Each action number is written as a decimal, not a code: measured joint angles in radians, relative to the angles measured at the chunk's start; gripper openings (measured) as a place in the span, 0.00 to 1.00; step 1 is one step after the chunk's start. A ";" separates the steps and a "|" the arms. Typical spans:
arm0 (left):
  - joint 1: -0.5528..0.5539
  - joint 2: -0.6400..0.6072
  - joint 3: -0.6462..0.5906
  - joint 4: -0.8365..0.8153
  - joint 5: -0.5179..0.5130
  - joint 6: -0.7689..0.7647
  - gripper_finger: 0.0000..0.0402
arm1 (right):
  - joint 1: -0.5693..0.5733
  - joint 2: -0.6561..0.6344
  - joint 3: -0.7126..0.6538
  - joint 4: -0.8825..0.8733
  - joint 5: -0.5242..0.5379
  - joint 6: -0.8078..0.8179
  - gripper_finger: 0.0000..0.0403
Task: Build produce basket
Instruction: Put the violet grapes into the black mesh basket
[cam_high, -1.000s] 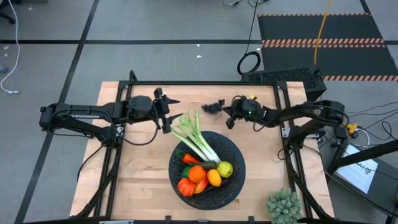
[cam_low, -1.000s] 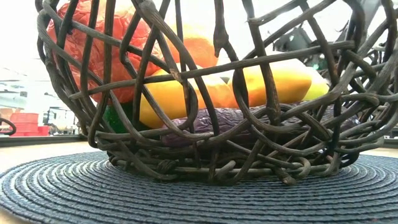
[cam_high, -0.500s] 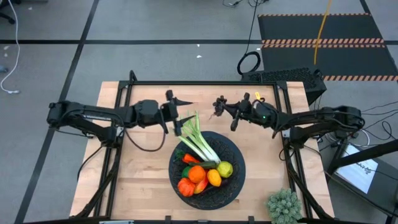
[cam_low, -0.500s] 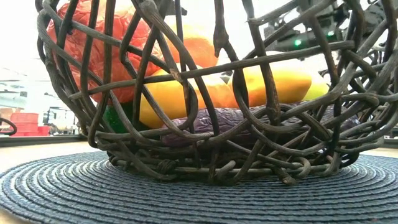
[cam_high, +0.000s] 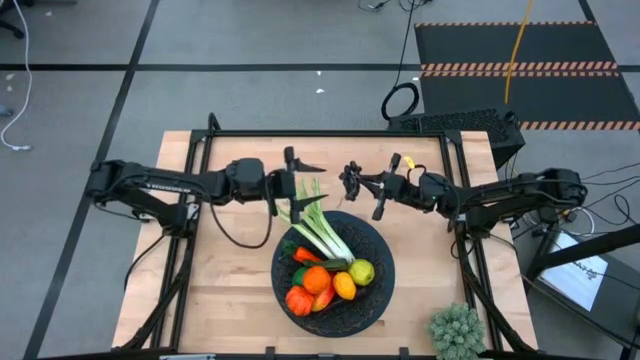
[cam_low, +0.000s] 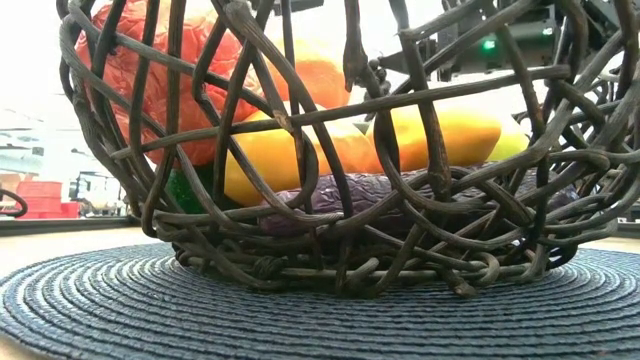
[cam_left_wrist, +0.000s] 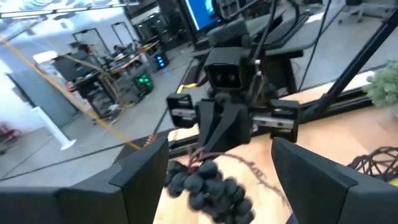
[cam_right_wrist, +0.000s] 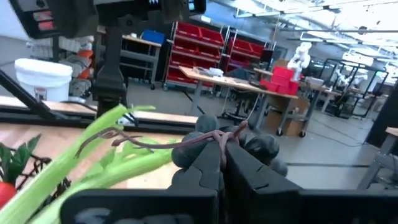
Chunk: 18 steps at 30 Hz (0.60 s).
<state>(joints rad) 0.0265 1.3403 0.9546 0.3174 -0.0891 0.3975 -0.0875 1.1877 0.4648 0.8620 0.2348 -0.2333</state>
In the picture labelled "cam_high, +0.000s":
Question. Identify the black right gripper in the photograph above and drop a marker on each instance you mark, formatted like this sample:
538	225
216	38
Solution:
405	189

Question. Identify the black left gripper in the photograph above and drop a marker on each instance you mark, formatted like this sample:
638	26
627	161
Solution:
282	185

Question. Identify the dark purple grape bunch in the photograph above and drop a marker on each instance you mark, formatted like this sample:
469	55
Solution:
349	182

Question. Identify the white and green celery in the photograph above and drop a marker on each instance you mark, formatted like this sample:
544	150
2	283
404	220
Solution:
322	232

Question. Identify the orange carrot with green leaves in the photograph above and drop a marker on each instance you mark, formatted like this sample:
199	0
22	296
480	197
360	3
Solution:
302	255

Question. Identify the dark green cucumber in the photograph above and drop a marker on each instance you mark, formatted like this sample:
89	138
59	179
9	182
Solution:
330	264

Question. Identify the yellow-green apple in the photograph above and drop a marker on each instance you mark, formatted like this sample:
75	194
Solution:
362	272

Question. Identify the green lime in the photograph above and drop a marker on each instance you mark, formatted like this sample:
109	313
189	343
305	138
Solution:
298	276

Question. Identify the orange fruit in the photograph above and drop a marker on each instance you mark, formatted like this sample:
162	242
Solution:
316	280

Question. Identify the yellow-orange lemon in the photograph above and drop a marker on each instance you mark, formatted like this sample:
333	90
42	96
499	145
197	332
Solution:
344	285

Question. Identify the red and orange mango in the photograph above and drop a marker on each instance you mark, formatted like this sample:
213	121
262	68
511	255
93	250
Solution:
324	298

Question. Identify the red-orange tomato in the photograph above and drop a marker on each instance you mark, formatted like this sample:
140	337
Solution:
299	301

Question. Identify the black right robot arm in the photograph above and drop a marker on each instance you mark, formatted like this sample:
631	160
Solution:
500	197

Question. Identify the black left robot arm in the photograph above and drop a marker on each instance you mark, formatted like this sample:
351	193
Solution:
165	180

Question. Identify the dark woven wicker basket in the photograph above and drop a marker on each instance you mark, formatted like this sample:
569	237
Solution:
370	300

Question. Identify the black round plate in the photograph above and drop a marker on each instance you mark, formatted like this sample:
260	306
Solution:
350	215

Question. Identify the yellow tag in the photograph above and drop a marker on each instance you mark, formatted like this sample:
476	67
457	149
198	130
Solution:
410	162

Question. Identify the black perforated computer case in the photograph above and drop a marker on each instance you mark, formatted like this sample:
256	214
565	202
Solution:
460	125

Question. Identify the pale green bushy plant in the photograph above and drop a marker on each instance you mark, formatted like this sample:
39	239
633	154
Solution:
457	334

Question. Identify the black hazard-striped floor mat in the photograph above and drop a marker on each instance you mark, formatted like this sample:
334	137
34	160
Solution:
525	45

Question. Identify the black chair base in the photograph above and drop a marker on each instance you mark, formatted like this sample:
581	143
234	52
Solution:
12	27

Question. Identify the black metal table frame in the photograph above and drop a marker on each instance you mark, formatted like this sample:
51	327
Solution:
325	133

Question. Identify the black stand frame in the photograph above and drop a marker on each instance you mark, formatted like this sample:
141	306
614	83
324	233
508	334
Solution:
590	247

